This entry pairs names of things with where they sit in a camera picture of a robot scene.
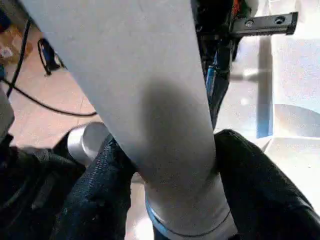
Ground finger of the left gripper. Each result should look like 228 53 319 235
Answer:
203 42 236 131

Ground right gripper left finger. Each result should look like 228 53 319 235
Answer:
49 134 137 240

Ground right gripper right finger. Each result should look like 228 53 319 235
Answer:
213 129 320 240

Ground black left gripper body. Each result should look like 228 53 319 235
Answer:
193 0 299 46

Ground white plastic table top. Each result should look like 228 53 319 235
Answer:
146 0 320 238

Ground white plastic table leg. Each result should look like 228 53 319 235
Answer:
19 0 238 237

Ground black floor device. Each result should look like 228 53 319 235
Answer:
37 37 68 76

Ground loose floor cables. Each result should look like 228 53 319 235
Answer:
0 21 98 117

